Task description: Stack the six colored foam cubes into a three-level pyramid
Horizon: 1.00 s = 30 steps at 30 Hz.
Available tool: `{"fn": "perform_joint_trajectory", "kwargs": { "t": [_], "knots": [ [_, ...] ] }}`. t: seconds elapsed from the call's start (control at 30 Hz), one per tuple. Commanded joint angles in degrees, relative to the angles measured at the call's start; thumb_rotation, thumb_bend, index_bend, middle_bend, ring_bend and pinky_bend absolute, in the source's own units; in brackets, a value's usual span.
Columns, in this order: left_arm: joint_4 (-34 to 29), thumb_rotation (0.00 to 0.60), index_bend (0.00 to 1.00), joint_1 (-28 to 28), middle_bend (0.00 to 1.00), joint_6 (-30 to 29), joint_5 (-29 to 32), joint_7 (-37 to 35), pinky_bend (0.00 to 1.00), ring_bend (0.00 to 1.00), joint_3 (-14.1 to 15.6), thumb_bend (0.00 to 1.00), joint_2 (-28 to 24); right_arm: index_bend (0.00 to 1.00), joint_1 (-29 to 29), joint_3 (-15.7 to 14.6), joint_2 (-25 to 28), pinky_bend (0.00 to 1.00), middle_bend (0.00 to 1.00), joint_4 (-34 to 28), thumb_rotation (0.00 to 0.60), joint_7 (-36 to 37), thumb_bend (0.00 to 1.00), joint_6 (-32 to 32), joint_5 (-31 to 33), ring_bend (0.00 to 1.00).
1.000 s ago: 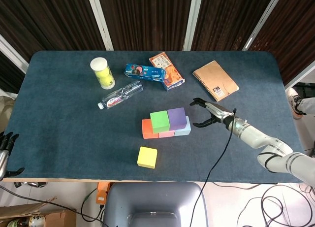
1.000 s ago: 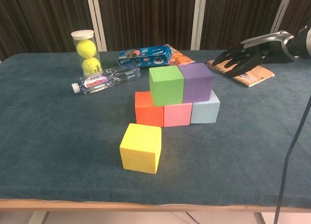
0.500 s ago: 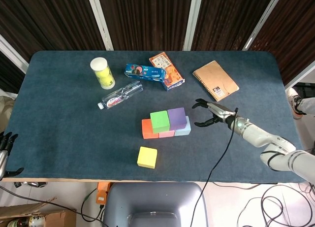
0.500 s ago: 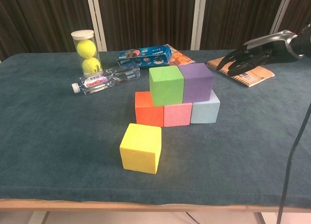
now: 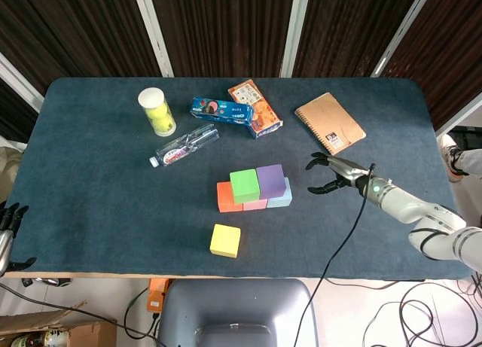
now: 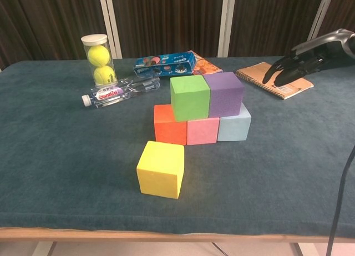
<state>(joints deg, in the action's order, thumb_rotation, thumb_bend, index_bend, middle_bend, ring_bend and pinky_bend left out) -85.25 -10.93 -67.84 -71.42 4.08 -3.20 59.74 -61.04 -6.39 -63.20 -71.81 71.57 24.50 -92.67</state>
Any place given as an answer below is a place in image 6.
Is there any brown spiral notebook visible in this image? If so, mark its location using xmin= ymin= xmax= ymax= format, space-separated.
xmin=235 ymin=61 xmax=315 ymax=101

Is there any green foam cube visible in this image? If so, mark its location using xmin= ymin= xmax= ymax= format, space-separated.
xmin=169 ymin=74 xmax=211 ymax=122

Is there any purple foam cube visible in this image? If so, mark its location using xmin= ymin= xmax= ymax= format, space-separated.
xmin=204 ymin=71 xmax=246 ymax=119

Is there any clear plastic water bottle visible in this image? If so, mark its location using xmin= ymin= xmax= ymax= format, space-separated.
xmin=81 ymin=77 xmax=161 ymax=109

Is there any pink foam cube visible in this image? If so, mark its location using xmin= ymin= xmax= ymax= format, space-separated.
xmin=186 ymin=117 xmax=220 ymax=145

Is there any black right hand cable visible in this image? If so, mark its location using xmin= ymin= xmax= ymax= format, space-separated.
xmin=326 ymin=146 xmax=355 ymax=256

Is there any yellow foam cube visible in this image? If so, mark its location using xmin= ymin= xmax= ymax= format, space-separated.
xmin=136 ymin=140 xmax=185 ymax=200

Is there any orange cracker box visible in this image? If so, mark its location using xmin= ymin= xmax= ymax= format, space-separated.
xmin=191 ymin=51 xmax=224 ymax=76

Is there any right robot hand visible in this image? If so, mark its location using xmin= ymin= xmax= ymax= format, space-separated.
xmin=262 ymin=28 xmax=355 ymax=87

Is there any light blue foam cube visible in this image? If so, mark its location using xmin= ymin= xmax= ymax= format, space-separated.
xmin=217 ymin=103 xmax=252 ymax=142

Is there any yellow tennis ball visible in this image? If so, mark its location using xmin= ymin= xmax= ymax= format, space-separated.
xmin=88 ymin=46 xmax=110 ymax=67
xmin=93 ymin=66 xmax=116 ymax=85

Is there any orange foam cube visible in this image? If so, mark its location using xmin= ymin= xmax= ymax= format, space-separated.
xmin=154 ymin=104 xmax=188 ymax=145

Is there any blue Oreo cookie box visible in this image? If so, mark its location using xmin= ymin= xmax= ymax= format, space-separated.
xmin=133 ymin=51 xmax=198 ymax=78

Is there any clear tennis ball tube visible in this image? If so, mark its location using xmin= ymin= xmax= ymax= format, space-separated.
xmin=80 ymin=34 xmax=117 ymax=87

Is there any white table leg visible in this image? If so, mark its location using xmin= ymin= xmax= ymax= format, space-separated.
xmin=32 ymin=240 xmax=58 ymax=256
xmin=293 ymin=242 xmax=320 ymax=256

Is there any white frame post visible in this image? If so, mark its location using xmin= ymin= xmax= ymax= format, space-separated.
xmin=302 ymin=0 xmax=335 ymax=56
xmin=98 ymin=0 xmax=123 ymax=59
xmin=217 ymin=0 xmax=236 ymax=58

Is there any dark blue table cloth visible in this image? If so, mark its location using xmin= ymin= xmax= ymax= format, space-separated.
xmin=0 ymin=55 xmax=355 ymax=237

